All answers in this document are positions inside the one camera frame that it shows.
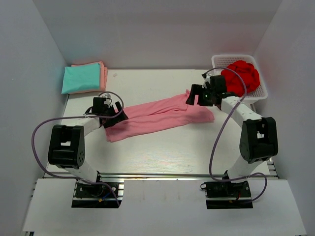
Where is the pink t shirt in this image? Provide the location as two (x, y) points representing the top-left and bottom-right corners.
(105, 89), (215, 143)

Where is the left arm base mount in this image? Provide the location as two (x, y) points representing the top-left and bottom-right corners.
(71, 182), (123, 209)

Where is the white plastic basket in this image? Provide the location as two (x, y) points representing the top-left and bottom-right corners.
(211, 54), (268, 104)

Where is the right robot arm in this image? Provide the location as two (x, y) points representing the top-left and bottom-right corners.
(186, 76), (279, 196)

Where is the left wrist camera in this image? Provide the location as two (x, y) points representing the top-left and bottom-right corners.
(101, 93), (111, 99)

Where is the folded teal t shirt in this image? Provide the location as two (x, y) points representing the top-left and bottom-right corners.
(62, 63), (101, 94)

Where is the folded salmon t shirt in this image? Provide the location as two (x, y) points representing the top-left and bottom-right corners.
(72, 61), (108, 94)

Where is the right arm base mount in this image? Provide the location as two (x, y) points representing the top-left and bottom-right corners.
(200, 181), (253, 209)

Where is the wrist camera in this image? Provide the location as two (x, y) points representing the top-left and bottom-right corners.
(202, 73), (211, 88)
(101, 93), (111, 99)

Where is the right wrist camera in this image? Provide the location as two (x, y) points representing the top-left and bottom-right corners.
(202, 73), (211, 88)

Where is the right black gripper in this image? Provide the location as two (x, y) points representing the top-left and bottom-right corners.
(186, 84), (216, 107)

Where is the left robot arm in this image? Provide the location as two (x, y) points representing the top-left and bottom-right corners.
(48, 96), (128, 196)

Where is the red crumpled t shirt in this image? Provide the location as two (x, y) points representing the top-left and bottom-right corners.
(221, 60), (260, 97)

